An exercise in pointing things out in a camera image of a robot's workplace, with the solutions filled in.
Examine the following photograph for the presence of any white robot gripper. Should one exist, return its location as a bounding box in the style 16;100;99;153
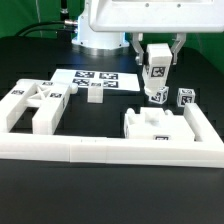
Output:
88;0;224;65

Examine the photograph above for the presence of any white chair seat block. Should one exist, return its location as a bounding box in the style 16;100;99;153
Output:
124;107;195;142

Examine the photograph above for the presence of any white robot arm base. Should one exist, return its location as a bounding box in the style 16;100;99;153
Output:
72;0;129;56

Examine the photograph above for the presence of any white tagged cube left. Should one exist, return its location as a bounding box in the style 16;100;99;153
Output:
149;86;169;104

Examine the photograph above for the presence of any white tagged cube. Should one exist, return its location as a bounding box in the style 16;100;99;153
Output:
177;88;195;107
149;86;169;104

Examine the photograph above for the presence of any white marker sheet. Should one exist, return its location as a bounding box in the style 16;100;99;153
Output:
51;69;140;92

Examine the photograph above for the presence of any white tagged cube right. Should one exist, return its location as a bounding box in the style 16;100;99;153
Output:
177;88;195;107

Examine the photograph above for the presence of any black cable bundle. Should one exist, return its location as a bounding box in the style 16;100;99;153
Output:
13;19;79;38

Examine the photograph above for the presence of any black antenna post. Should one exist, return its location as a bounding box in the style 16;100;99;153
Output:
57;0;71;42

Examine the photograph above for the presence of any white chair back frame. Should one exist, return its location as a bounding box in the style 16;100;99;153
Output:
0;79;78;135

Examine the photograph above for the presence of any white U-shaped fixture frame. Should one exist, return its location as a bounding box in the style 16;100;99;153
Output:
0;103;224;168

